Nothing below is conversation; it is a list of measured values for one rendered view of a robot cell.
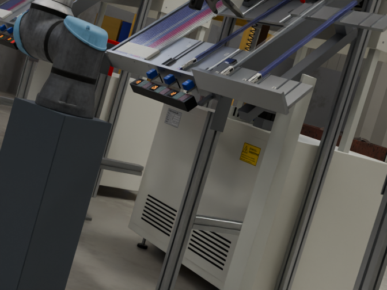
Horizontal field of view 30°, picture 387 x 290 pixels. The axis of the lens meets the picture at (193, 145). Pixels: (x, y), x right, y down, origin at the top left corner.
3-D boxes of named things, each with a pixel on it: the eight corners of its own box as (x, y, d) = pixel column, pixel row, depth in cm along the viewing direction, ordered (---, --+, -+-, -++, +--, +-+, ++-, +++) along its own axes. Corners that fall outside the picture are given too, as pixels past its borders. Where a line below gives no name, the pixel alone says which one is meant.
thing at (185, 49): (214, 90, 220) (211, 81, 218) (113, 59, 273) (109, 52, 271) (259, 59, 227) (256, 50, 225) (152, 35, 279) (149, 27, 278)
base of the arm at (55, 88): (65, 114, 173) (76, 75, 172) (22, 99, 181) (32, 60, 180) (105, 121, 186) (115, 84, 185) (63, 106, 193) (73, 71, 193)
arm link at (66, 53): (75, 74, 174) (90, 19, 173) (37, 62, 181) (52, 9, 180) (107, 82, 184) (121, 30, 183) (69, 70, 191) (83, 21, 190)
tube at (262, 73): (242, 92, 191) (241, 88, 190) (238, 91, 192) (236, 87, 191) (357, 4, 214) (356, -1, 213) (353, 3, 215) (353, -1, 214)
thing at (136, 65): (213, 99, 221) (205, 79, 217) (113, 67, 273) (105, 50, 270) (216, 98, 221) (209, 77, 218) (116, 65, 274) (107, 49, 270)
